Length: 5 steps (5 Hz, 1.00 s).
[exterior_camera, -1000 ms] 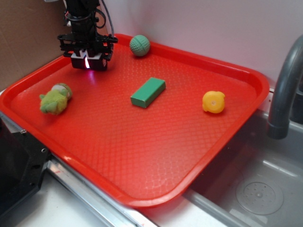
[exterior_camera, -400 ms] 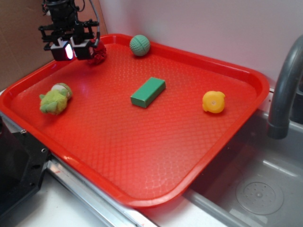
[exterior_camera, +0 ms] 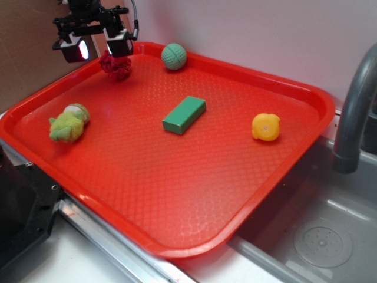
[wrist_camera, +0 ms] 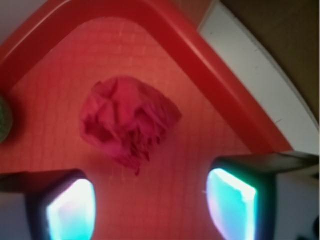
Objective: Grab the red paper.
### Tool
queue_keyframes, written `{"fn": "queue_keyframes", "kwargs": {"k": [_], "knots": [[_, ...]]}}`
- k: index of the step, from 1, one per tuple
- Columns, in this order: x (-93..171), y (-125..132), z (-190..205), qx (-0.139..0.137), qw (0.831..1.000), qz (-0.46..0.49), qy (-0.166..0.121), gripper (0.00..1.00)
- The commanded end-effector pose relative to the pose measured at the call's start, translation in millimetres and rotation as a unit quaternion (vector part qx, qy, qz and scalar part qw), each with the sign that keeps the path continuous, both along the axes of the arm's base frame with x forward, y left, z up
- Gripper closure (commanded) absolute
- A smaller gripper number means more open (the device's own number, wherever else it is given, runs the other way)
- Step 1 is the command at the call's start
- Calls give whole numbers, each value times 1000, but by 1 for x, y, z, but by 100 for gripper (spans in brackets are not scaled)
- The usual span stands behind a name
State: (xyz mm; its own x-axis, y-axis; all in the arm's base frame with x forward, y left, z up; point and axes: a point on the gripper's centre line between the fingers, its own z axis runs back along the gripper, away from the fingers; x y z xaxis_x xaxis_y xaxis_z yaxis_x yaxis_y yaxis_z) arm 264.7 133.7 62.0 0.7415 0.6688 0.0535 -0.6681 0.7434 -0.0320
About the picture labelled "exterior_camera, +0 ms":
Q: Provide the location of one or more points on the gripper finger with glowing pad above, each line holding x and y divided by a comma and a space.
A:
74, 49

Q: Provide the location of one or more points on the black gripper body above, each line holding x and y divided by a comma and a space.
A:
89, 18

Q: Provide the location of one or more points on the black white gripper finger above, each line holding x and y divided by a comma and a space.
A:
119, 45

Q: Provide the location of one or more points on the red paper ball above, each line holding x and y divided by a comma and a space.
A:
117, 68

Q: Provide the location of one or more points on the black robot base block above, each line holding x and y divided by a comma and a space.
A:
29, 200

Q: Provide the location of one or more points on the brown cardboard panel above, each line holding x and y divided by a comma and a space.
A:
28, 62

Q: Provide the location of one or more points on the green rubber ball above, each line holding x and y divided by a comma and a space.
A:
174, 56

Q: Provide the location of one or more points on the green plush frog toy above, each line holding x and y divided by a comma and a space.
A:
69, 125

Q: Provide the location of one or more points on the green rectangular block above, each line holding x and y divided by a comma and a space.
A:
184, 115

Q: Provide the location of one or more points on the red plastic tray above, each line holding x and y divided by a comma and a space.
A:
176, 196

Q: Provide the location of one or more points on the yellow rubber duck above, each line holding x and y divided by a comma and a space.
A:
266, 127

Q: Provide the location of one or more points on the grey toy faucet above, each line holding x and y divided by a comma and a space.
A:
357, 125

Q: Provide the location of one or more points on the grey toy sink basin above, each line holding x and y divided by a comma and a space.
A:
316, 225

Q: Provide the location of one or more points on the silver metal rail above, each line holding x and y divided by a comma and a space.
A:
73, 244

